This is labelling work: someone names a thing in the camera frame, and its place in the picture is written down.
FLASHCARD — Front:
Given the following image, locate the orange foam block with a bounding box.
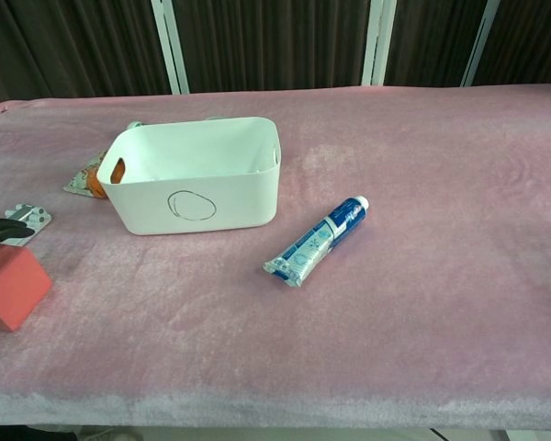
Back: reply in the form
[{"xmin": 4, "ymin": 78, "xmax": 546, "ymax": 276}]
[{"xmin": 0, "ymin": 244, "xmax": 54, "ymax": 333}]

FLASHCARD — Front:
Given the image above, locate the white plastic storage basket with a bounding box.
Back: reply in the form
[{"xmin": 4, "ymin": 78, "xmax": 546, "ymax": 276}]
[{"xmin": 96, "ymin": 116, "xmax": 284, "ymax": 237}]

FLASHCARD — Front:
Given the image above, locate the blue white toothpaste tube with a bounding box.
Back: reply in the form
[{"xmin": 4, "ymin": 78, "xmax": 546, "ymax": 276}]
[{"xmin": 262, "ymin": 194, "xmax": 371, "ymax": 289}]

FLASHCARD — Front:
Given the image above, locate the dark brown curtain panel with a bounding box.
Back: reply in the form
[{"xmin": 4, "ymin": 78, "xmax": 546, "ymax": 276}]
[
  {"xmin": 0, "ymin": 0, "xmax": 172, "ymax": 121},
  {"xmin": 173, "ymin": 0, "xmax": 378, "ymax": 95},
  {"xmin": 473, "ymin": 0, "xmax": 551, "ymax": 87},
  {"xmin": 384, "ymin": 0, "xmax": 487, "ymax": 87}
]

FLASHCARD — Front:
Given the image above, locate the pink plush table cloth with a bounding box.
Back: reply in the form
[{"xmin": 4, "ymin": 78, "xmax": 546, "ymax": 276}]
[{"xmin": 0, "ymin": 82, "xmax": 551, "ymax": 429}]

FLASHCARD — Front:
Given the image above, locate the orange snack packet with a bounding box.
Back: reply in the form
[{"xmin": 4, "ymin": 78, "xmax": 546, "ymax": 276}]
[{"xmin": 62, "ymin": 150, "xmax": 110, "ymax": 199}]

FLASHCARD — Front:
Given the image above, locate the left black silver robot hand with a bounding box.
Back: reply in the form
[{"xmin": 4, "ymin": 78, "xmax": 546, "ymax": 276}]
[{"xmin": 0, "ymin": 217, "xmax": 35, "ymax": 253}]

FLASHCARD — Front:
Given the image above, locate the white frame post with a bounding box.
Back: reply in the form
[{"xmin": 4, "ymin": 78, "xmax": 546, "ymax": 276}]
[
  {"xmin": 150, "ymin": 0, "xmax": 190, "ymax": 95},
  {"xmin": 361, "ymin": 0, "xmax": 399, "ymax": 87},
  {"xmin": 460, "ymin": 0, "xmax": 502, "ymax": 87}
]

